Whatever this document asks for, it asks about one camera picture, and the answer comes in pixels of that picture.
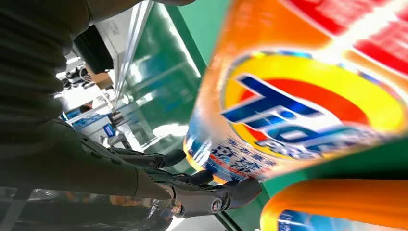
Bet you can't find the black background box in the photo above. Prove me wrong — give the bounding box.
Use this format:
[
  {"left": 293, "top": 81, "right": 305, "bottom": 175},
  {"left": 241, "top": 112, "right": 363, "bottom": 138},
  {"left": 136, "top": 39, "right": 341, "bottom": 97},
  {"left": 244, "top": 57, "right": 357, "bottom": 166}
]
[{"left": 72, "top": 25, "right": 115, "bottom": 75}]

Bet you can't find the clear plastic film wrap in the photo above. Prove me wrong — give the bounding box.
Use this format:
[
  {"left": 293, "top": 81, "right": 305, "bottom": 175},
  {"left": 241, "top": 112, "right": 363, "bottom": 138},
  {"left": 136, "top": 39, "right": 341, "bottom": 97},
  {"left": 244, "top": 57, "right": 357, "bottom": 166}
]
[{"left": 0, "top": 186, "right": 179, "bottom": 231}]

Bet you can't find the orange Tide detergent bottle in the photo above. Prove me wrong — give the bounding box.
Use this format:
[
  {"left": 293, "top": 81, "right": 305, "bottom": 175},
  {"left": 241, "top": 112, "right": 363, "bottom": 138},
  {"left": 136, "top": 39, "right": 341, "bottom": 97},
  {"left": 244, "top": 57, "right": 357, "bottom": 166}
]
[
  {"left": 259, "top": 179, "right": 408, "bottom": 231},
  {"left": 183, "top": 0, "right": 408, "bottom": 186}
]

